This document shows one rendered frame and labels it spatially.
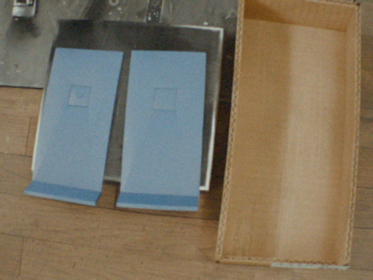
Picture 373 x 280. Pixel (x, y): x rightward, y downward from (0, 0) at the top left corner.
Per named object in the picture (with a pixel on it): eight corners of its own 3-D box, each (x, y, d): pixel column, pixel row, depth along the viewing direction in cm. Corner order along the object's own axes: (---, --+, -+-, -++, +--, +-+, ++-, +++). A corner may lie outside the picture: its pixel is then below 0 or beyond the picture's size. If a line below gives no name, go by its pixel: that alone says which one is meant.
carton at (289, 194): (214, 264, 73) (215, 255, 65) (238, 18, 79) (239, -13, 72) (343, 271, 72) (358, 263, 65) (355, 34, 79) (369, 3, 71)
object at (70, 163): (30, 199, 72) (23, 193, 69) (56, 49, 76) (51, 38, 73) (99, 211, 72) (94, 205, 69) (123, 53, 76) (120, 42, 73)
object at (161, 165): (120, 211, 72) (116, 206, 69) (132, 51, 76) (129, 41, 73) (198, 216, 71) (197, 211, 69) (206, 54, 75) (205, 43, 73)
